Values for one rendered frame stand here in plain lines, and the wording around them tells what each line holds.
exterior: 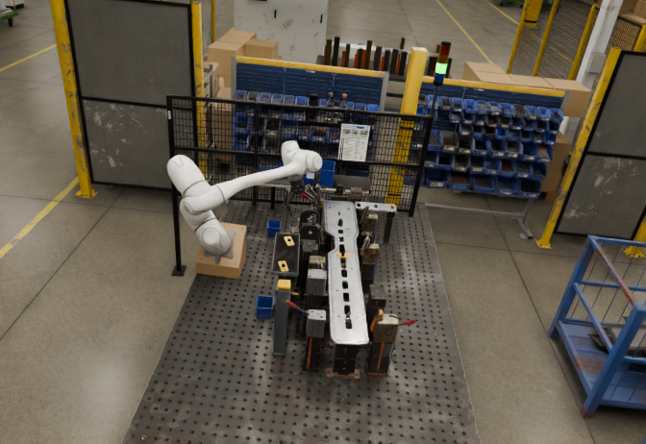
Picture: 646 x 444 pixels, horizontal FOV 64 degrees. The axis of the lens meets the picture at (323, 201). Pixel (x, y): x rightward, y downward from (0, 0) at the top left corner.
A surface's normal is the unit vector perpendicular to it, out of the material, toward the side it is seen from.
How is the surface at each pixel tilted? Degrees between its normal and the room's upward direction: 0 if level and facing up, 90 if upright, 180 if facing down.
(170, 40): 90
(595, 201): 90
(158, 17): 89
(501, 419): 0
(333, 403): 0
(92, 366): 0
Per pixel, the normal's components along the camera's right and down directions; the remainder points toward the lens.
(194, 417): 0.09, -0.86
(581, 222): -0.04, 0.51
